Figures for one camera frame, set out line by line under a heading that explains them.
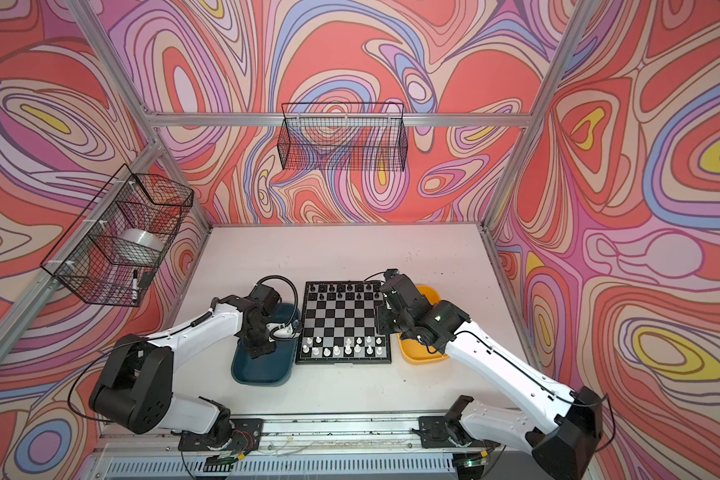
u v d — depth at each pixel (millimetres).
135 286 719
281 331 786
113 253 743
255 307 658
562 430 379
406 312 537
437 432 734
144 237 737
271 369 784
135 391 427
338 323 908
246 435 726
